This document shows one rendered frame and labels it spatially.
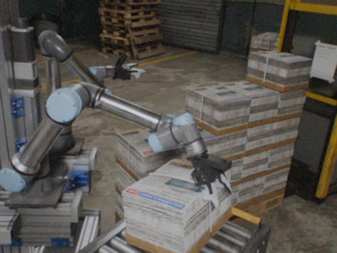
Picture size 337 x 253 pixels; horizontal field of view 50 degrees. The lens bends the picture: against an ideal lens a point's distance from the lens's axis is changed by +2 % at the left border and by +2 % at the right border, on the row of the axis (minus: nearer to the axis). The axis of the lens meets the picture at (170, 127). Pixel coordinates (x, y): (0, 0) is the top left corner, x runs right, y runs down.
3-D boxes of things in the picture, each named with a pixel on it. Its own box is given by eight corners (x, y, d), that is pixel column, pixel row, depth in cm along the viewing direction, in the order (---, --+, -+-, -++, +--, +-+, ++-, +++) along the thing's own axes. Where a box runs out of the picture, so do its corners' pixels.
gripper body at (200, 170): (206, 179, 141) (193, 152, 140) (223, 174, 135) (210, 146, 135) (196, 187, 135) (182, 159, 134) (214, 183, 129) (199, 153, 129)
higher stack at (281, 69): (227, 191, 331) (248, 51, 282) (250, 183, 348) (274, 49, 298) (259, 214, 303) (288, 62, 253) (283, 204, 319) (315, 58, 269)
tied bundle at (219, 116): (183, 118, 267) (185, 89, 258) (212, 112, 283) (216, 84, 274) (216, 137, 239) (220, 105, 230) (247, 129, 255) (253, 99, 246)
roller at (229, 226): (167, 200, 182) (168, 192, 180) (255, 240, 159) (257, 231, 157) (162, 204, 178) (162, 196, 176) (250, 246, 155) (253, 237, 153)
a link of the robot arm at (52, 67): (48, 126, 216) (41, 33, 195) (43, 118, 228) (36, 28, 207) (69, 124, 221) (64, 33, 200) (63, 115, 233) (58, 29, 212)
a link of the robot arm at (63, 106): (32, 182, 163) (96, 94, 142) (14, 201, 150) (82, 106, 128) (10, 166, 162) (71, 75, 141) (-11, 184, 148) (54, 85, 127)
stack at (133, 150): (113, 233, 269) (114, 131, 237) (228, 191, 332) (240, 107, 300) (139, 266, 240) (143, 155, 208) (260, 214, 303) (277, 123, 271)
